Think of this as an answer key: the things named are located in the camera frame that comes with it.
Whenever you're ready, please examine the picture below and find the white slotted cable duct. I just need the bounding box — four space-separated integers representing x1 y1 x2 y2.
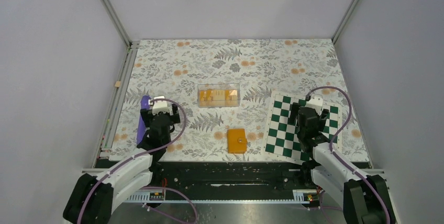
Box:
125 190 321 205

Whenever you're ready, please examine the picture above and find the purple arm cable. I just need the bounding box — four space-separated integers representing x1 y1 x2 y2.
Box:
305 86 392 224
76 98 199 224

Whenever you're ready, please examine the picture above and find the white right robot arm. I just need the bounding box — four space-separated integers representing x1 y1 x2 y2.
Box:
288 96 396 223

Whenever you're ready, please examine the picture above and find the green white chessboard mat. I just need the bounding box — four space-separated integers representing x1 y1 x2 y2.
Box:
261 91 342 164

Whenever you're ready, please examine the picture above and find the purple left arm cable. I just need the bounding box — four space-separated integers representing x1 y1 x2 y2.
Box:
76 98 199 224

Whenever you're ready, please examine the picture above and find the clear box of orange blocks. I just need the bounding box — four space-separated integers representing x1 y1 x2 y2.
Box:
197 83 241 108

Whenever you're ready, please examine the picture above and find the orange leather card holder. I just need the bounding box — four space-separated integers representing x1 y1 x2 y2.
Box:
227 128 248 154

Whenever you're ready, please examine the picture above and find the floral patterned table mat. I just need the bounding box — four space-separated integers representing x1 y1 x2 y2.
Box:
109 39 348 162

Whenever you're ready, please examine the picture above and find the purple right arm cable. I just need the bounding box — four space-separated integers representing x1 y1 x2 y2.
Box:
305 86 392 224

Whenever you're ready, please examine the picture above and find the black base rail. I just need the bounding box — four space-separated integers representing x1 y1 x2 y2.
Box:
149 161 317 201

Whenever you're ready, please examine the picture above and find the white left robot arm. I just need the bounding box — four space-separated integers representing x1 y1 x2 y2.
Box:
62 96 187 223

